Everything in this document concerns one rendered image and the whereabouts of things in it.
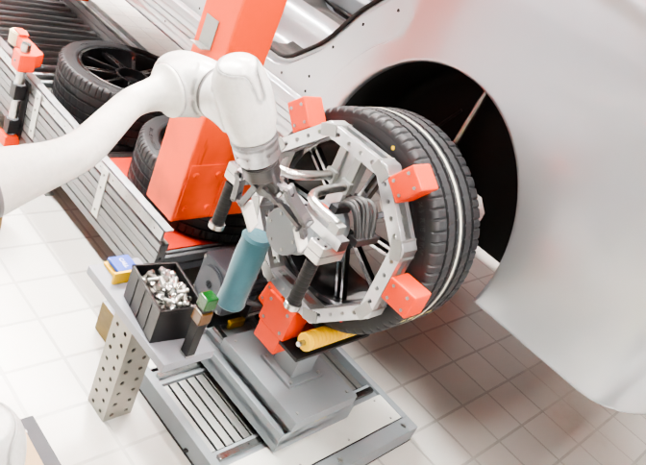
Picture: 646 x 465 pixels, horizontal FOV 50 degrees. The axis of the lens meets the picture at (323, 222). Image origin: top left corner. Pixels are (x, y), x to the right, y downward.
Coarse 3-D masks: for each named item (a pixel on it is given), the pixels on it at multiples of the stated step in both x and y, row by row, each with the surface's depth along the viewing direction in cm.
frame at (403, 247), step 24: (336, 120) 186; (288, 144) 195; (312, 144) 195; (360, 144) 178; (384, 168) 173; (384, 192) 174; (264, 216) 208; (408, 216) 175; (408, 240) 173; (264, 264) 207; (384, 264) 176; (408, 264) 178; (288, 288) 201; (384, 288) 177; (312, 312) 195; (336, 312) 189; (360, 312) 183
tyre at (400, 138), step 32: (384, 128) 182; (416, 128) 187; (416, 160) 177; (448, 160) 186; (448, 192) 180; (416, 224) 178; (448, 224) 179; (416, 256) 179; (448, 256) 181; (448, 288) 191; (352, 320) 197; (384, 320) 189
